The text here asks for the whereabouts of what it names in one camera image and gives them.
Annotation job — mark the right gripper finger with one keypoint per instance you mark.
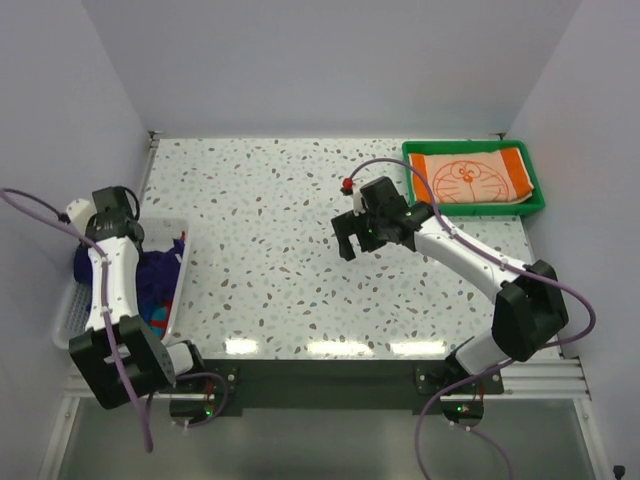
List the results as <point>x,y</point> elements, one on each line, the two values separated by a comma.
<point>345,226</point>
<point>367,239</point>

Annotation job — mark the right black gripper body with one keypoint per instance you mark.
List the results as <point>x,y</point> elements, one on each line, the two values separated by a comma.
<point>380,220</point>

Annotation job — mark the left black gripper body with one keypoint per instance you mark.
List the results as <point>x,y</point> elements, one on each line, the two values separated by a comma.
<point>142,230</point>

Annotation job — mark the orange Doraemon towel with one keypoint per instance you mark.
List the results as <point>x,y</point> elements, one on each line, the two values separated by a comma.
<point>498,177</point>

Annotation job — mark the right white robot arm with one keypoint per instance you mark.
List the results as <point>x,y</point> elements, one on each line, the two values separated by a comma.
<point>529,309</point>

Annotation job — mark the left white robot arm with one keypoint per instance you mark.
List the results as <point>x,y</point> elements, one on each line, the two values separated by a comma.
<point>118,355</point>

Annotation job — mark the purple towel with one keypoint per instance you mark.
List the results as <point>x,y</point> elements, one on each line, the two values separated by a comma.
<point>155,270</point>

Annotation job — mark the blue towel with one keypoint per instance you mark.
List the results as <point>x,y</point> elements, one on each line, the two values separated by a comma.
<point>159,318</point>

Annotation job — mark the white plastic basket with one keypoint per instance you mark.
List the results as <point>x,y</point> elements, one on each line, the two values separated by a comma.
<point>160,232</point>

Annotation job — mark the green plastic tray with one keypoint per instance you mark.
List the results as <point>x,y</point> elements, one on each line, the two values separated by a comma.
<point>532,205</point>

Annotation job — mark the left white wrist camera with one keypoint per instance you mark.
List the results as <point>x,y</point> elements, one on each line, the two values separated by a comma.
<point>79,212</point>

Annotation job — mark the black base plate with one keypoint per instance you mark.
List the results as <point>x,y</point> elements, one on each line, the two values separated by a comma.
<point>354,384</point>

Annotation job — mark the aluminium rail frame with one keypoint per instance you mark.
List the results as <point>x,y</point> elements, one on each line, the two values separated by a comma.
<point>545,379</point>

